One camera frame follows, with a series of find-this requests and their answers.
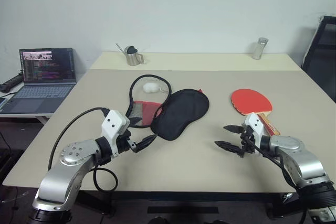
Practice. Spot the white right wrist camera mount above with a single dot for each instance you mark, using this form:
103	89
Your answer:
253	124

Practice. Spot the dark rounded shape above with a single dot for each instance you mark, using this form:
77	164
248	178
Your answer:
157	220

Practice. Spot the steel watering can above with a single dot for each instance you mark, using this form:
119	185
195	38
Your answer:
132	58

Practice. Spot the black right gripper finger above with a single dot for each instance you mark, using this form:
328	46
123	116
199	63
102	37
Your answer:
233	129
228	147

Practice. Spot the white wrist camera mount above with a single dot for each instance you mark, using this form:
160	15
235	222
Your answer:
113	124
253	124

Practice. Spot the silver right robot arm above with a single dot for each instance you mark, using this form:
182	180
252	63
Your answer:
307	166

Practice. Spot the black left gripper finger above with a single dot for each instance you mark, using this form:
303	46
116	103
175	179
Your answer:
141	147
150	138

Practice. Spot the black framed chair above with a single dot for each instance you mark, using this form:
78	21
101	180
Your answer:
323	58

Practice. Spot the black power strip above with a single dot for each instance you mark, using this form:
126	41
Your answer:
10	82

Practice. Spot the black zippered paddle case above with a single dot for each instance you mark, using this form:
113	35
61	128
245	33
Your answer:
181	113

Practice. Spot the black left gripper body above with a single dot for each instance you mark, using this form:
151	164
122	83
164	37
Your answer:
123	145

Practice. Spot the white crumpled wad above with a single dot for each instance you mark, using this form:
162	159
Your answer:
150	87

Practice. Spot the glass shaker with metal lid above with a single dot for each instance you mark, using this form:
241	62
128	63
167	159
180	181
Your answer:
258	51

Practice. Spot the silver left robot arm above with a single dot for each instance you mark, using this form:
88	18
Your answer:
65	179

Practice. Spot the grey open laptop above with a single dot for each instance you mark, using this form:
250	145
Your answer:
44	93

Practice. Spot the red table tennis paddle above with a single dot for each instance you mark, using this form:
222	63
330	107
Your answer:
249	100

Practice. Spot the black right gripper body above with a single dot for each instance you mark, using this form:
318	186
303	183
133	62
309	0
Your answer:
246	145

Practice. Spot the black table frame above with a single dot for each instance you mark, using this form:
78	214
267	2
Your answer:
183	196

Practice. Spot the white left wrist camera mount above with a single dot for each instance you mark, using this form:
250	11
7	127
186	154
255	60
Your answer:
113	124

